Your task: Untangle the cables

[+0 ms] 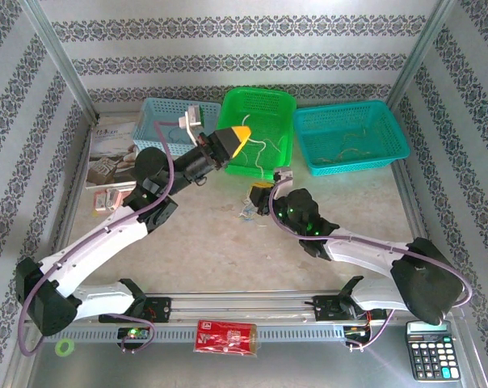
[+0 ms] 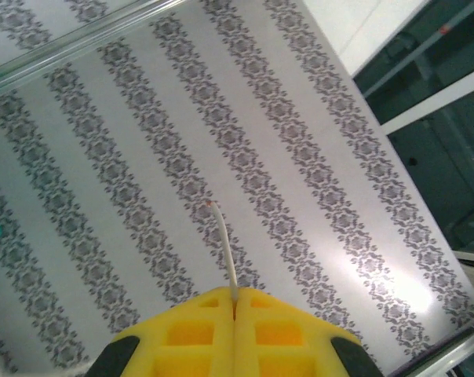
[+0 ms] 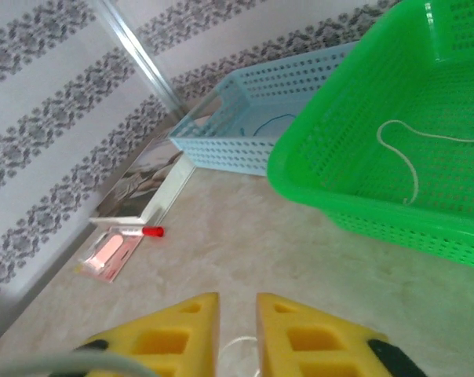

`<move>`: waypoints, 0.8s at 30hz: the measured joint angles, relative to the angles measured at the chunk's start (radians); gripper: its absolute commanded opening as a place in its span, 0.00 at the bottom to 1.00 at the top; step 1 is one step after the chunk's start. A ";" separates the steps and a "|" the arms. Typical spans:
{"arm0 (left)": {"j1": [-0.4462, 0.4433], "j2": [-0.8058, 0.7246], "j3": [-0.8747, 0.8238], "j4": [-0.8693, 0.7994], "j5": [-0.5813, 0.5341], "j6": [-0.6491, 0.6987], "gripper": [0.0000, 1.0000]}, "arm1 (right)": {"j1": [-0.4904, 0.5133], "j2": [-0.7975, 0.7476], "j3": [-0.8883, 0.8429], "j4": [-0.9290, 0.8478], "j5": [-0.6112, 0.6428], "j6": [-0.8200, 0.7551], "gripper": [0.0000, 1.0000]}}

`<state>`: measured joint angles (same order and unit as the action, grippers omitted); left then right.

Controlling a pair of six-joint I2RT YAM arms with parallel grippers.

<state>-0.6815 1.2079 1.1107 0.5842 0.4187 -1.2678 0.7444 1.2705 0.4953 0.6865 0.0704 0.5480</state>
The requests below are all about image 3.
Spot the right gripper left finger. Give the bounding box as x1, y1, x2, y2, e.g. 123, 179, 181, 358
74, 292, 221, 377

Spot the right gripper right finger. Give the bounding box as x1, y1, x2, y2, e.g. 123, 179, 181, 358
255, 292, 428, 377

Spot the white thin cable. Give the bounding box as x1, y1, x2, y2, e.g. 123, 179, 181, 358
220, 335, 264, 377

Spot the pale yellow thin cable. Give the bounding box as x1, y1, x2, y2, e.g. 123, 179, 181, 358
377, 119, 474, 206

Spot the blue thin cable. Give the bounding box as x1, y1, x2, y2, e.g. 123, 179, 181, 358
236, 112, 297, 137

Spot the pink blister package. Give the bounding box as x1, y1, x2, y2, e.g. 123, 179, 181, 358
78, 226, 144, 283

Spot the marker pen with red cap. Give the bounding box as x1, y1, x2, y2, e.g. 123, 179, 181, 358
115, 225, 166, 239

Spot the book with photo cover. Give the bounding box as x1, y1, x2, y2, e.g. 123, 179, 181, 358
88, 129, 197, 228

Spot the green mesh plastic basket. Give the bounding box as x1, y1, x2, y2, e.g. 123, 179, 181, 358
266, 0, 474, 272

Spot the light blue perforated basket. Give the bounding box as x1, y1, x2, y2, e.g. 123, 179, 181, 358
169, 38, 359, 178

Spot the aluminium frame post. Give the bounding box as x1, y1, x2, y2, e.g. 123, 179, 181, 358
89, 0, 191, 119

